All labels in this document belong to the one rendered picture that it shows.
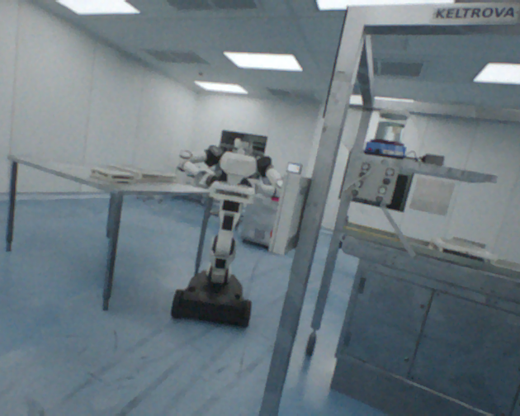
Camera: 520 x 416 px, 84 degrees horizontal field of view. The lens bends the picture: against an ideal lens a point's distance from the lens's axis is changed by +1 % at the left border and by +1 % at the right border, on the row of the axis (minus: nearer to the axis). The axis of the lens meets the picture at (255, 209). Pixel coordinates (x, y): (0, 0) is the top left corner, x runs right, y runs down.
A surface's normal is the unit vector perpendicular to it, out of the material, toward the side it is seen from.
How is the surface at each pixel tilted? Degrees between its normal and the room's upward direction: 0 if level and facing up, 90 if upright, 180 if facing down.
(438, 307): 90
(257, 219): 91
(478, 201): 90
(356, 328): 90
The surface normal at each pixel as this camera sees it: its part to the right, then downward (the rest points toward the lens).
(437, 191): -0.39, 0.07
